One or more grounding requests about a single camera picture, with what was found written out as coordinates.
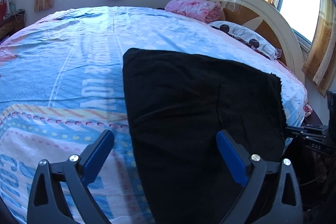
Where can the grey patterned pillow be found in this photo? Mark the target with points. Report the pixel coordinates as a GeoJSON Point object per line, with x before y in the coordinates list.
{"type": "Point", "coordinates": [248, 37]}

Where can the round bed with patterned sheet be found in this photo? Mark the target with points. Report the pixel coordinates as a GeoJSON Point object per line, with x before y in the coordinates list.
{"type": "Point", "coordinates": [61, 87]}

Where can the wooden desk cabinet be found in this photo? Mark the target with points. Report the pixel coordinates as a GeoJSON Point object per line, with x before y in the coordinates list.
{"type": "Point", "coordinates": [12, 24]}

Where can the pink floral folded quilt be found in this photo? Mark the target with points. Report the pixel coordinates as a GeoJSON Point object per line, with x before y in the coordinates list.
{"type": "Point", "coordinates": [201, 10]}

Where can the red gift bag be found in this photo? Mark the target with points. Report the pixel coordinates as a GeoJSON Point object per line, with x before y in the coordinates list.
{"type": "Point", "coordinates": [3, 9]}

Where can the black pants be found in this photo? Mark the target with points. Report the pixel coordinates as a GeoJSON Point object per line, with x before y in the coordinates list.
{"type": "Point", "coordinates": [176, 104]}

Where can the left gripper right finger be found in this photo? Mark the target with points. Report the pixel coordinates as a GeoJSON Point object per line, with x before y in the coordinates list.
{"type": "Point", "coordinates": [270, 191]}

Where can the cream and wood headboard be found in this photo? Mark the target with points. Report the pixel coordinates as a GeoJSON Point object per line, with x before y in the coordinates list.
{"type": "Point", "coordinates": [264, 19]}

